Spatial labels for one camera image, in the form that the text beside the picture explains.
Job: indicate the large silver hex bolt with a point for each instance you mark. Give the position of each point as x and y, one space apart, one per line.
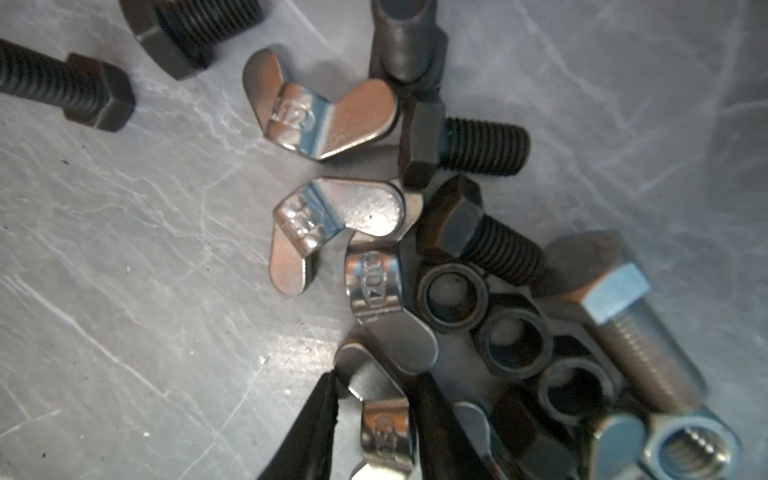
592 279

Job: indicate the black hex nut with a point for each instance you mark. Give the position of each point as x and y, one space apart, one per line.
574 385
452 297
514 339

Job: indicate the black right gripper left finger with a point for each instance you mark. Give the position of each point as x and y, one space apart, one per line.
307 450

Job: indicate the silver wing nut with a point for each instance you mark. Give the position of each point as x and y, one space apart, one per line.
300 120
380 274
314 213
388 435

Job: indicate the black hex bolt lower centre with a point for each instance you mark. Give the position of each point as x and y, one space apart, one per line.
454 226

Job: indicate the black hex bolt upright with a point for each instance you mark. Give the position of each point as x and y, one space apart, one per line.
409 49

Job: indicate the black hex bolt far left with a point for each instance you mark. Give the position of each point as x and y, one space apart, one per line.
89 91

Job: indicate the black hex bolt top left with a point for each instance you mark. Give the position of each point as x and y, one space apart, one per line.
180 36

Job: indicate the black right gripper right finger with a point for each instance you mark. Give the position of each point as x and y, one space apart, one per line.
445 451

